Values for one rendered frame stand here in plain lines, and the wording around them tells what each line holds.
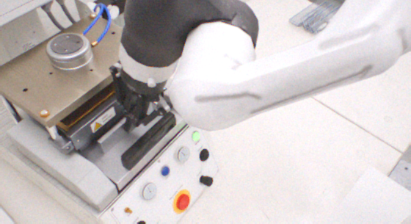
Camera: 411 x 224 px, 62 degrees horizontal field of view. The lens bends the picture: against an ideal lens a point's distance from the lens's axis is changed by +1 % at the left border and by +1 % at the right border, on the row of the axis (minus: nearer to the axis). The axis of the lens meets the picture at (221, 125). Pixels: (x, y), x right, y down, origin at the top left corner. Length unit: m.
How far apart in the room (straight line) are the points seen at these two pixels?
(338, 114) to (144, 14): 0.87
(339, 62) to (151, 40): 0.22
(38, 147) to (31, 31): 0.27
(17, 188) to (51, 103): 0.42
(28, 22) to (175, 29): 0.50
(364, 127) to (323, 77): 0.83
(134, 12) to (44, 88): 0.33
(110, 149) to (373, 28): 0.57
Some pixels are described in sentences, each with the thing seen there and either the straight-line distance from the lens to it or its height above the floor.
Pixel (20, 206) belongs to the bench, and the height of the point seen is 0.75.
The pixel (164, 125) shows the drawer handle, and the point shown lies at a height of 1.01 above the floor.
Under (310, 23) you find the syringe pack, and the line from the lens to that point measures 1.46.
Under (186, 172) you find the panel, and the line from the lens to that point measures 0.86.
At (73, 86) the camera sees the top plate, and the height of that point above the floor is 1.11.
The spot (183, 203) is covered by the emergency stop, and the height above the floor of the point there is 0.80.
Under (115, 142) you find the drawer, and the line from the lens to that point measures 0.76.
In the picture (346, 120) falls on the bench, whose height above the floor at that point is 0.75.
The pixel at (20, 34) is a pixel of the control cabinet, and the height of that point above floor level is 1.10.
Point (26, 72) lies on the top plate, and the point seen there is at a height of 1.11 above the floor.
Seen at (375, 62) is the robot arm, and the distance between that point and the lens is 0.37.
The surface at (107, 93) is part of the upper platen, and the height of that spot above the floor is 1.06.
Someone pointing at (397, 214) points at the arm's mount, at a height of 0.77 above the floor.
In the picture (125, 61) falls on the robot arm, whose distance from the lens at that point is 0.51.
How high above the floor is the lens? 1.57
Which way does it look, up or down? 51 degrees down
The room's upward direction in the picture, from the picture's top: 5 degrees clockwise
